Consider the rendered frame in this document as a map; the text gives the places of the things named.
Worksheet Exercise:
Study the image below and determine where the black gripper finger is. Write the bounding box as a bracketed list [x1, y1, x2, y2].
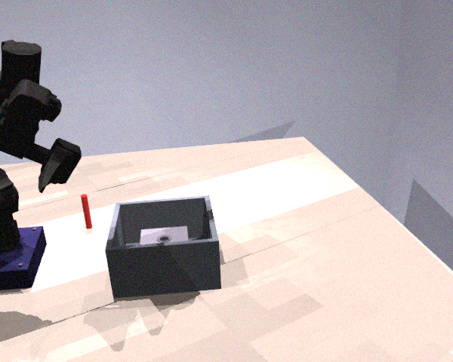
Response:
[39, 146, 73, 193]

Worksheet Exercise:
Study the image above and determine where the white plate with hole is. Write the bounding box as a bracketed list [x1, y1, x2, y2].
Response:
[140, 226, 188, 244]

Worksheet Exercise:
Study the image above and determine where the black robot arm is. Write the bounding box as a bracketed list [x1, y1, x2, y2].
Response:
[0, 39, 62, 252]

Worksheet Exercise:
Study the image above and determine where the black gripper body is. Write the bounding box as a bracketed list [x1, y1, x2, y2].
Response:
[0, 114, 82, 184]

